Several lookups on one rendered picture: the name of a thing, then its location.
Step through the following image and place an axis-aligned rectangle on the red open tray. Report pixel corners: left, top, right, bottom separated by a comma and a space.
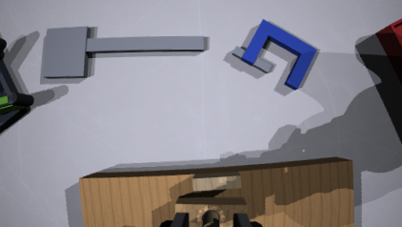
376, 18, 402, 85

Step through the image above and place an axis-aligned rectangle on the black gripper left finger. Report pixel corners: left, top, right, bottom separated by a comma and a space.
159, 213, 190, 227

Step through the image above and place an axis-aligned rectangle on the dark blue-grey shallow tray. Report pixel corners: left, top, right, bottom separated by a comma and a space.
0, 55, 28, 134

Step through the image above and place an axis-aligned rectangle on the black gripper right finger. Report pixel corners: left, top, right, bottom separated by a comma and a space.
233, 214, 263, 227

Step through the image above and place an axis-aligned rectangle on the wooden dowel pin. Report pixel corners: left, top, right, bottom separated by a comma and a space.
202, 210, 220, 227

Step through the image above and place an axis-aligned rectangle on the brown wooden bench board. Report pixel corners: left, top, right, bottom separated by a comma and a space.
79, 157, 353, 227

